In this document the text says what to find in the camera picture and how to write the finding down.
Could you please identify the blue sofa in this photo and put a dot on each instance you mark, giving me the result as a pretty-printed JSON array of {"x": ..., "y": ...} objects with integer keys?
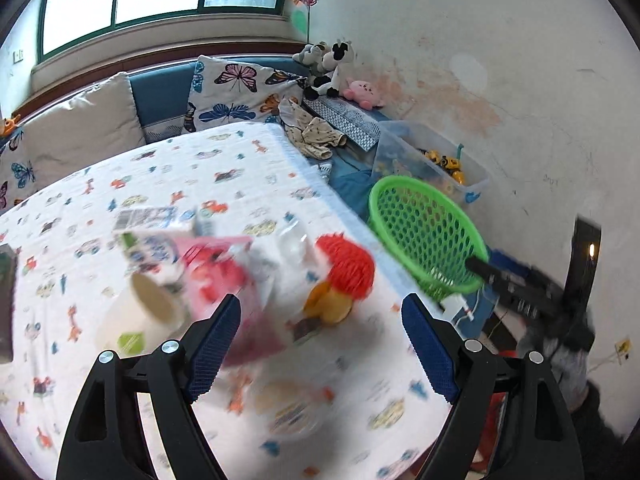
[{"x": 160, "y": 95}]

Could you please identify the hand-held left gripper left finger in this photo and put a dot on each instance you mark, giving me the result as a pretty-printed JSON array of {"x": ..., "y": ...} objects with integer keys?
[{"x": 215, "y": 345}]

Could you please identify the grey patterned pillow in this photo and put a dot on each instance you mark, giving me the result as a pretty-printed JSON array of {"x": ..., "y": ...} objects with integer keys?
[{"x": 345, "y": 121}]

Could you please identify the white blue small box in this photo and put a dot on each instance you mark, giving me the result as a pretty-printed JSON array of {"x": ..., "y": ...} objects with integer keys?
[{"x": 150, "y": 251}]

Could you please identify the white power adapter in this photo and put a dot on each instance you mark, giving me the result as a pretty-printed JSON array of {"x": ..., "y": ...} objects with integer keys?
[{"x": 454, "y": 306}]

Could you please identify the red foam net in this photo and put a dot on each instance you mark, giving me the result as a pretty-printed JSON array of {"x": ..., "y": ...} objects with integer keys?
[{"x": 350, "y": 262}]

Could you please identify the green plastic basket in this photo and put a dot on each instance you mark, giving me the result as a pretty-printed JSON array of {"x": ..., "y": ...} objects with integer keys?
[{"x": 425, "y": 230}]

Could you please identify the white wall switch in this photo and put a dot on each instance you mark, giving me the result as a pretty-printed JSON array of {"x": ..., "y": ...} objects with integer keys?
[{"x": 18, "y": 55}]

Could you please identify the white tissue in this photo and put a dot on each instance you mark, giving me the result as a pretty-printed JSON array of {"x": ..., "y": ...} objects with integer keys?
[{"x": 262, "y": 272}]

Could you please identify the clear plastic cup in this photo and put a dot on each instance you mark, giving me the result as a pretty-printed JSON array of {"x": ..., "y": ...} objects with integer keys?
[{"x": 292, "y": 246}]

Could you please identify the white cushion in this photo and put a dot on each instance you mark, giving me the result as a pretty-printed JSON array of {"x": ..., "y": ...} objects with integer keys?
[{"x": 85, "y": 125}]

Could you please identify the red object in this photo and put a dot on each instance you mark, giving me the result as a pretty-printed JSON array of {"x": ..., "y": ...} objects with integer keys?
[{"x": 495, "y": 410}]

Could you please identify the grey plush toy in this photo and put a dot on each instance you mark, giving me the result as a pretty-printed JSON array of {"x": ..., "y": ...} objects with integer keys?
[{"x": 310, "y": 55}]

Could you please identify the pink plush toy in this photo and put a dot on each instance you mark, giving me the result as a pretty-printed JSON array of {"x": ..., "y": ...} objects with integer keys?
[{"x": 362, "y": 91}]

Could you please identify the yellow toy construction truck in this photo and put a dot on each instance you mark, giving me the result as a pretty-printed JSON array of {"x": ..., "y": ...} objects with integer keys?
[
  {"x": 456, "y": 170},
  {"x": 434, "y": 156}
]

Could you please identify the white paper cup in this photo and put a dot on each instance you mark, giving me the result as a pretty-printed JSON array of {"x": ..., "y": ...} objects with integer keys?
[{"x": 150, "y": 305}]

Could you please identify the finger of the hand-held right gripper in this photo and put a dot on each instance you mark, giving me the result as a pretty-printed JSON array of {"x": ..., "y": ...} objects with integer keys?
[{"x": 492, "y": 275}]

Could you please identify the dark green box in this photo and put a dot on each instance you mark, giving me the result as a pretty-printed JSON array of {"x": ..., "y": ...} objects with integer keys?
[{"x": 7, "y": 305}]

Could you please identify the clear plastic storage box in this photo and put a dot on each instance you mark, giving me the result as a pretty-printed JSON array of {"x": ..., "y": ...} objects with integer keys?
[{"x": 472, "y": 189}]

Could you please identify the black white cow plush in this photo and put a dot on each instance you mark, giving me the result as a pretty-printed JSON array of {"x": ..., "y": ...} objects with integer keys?
[{"x": 336, "y": 62}]

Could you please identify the striped sock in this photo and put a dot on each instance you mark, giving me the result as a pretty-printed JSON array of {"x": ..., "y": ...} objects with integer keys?
[{"x": 325, "y": 170}]

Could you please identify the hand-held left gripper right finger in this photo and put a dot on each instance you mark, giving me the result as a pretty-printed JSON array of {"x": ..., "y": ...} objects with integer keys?
[{"x": 430, "y": 350}]

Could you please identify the beige printed baby clothes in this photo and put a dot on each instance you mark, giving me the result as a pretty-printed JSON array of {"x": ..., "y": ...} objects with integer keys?
[{"x": 312, "y": 135}]

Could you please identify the butterfly print cushion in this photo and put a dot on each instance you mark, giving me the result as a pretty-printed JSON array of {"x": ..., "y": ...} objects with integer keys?
[
  {"x": 240, "y": 90},
  {"x": 17, "y": 172}
]

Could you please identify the clear plastic wrapper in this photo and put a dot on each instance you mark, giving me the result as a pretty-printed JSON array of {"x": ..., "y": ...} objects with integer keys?
[{"x": 145, "y": 216}]

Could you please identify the pink packet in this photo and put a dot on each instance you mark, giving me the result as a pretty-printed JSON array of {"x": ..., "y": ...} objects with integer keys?
[{"x": 225, "y": 270}]

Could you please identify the orange toy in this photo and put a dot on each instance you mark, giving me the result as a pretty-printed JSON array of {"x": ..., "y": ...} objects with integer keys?
[{"x": 10, "y": 124}]

